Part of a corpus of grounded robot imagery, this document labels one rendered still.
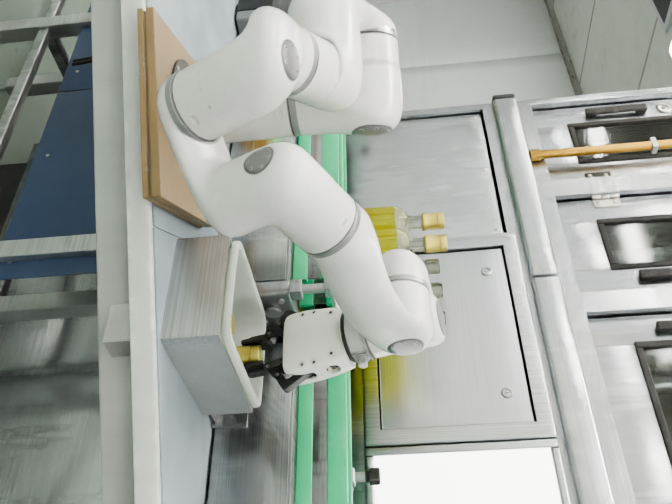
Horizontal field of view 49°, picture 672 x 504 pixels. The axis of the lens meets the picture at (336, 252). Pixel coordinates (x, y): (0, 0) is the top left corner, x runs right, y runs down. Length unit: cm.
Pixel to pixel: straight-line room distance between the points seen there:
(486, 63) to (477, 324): 566
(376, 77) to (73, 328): 94
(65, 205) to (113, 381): 56
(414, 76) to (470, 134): 502
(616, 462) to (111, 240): 92
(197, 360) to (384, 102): 44
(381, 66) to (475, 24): 649
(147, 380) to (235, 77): 41
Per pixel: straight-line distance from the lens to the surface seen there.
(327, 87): 92
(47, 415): 160
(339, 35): 96
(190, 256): 105
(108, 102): 110
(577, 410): 141
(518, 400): 140
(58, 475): 152
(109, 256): 105
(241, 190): 79
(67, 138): 166
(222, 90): 78
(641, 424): 147
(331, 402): 121
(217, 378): 106
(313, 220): 80
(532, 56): 713
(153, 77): 99
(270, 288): 121
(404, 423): 137
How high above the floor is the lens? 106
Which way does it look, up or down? 5 degrees down
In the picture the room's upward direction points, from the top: 86 degrees clockwise
